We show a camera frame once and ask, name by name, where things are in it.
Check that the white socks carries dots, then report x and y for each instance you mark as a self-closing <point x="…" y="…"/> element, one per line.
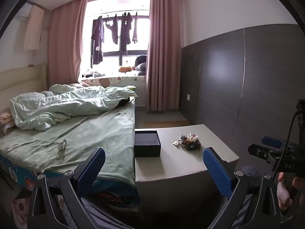
<point x="98" y="74"/>

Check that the small dark hanging underwear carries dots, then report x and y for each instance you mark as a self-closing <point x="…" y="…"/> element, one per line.
<point x="108" y="23"/>

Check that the window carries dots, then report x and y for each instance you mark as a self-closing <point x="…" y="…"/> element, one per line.
<point x="112" y="52"/>

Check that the narrow dark hanging garment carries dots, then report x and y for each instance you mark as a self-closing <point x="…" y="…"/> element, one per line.
<point x="135" y="32"/>

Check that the pink folded blanket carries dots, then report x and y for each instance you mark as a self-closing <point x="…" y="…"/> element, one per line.
<point x="6" y="121"/>

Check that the black round cushion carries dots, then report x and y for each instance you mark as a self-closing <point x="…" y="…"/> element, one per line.
<point x="141" y="59"/>

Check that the cream hanging towel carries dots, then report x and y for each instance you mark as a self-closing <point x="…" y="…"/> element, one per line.
<point x="34" y="28"/>

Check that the bed with green sheet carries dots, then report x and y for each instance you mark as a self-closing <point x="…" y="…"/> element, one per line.
<point x="95" y="133"/>

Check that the patterned window seat cushion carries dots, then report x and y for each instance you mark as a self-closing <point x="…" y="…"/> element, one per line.
<point x="112" y="81"/>

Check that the person's right hand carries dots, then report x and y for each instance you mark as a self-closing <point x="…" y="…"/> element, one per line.
<point x="283" y="195"/>

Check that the dark hanging long shirt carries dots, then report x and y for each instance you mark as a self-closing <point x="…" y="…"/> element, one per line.
<point x="97" y="35"/>

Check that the pile of mixed jewelry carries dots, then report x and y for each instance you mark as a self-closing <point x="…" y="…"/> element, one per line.
<point x="189" y="143"/>

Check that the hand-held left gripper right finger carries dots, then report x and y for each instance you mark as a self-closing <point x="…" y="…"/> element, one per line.
<point x="218" y="174"/>

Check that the green tissue box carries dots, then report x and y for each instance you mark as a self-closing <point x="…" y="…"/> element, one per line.
<point x="132" y="89"/>

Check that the beige headboard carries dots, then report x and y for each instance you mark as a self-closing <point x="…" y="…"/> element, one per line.
<point x="21" y="78"/>

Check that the pink patterned mat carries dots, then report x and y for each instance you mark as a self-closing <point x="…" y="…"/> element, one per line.
<point x="21" y="207"/>

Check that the dark hanging top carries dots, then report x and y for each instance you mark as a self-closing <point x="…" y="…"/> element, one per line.
<point x="114" y="31"/>

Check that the grey pillow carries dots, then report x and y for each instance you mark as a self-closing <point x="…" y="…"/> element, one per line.
<point x="141" y="69"/>

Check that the dark hanging printed shirt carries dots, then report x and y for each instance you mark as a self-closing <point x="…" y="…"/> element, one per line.
<point x="125" y="33"/>

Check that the clear frame eyeglasses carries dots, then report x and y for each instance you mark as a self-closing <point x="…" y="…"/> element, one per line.
<point x="59" y="151"/>

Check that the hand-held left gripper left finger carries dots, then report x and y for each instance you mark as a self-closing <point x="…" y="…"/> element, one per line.
<point x="93" y="171"/>

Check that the pink curtain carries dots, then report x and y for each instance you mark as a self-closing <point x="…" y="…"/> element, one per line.
<point x="164" y="52"/>
<point x="64" y="47"/>

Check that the light green duvet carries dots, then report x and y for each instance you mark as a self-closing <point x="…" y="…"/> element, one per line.
<point x="54" y="107"/>

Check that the white wall socket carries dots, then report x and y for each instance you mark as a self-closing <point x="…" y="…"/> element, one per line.
<point x="188" y="97"/>

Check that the orange plush toy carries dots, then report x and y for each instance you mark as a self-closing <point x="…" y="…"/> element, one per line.
<point x="125" y="69"/>

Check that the white low table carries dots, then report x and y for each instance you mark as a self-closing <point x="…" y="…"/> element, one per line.
<point x="181" y="169"/>

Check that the dark cloth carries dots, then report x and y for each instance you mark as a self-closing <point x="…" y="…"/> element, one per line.
<point x="87" y="75"/>

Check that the dark blue jewelry box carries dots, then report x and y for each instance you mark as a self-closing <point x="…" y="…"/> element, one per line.
<point x="147" y="150"/>

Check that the person's grey trousers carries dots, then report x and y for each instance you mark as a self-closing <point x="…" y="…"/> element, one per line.
<point x="100" y="216"/>

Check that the pink pillow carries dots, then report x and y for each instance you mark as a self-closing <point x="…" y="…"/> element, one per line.
<point x="75" y="85"/>

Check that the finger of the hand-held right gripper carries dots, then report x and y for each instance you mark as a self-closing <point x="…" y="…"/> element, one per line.
<point x="258" y="150"/>
<point x="271" y="142"/>

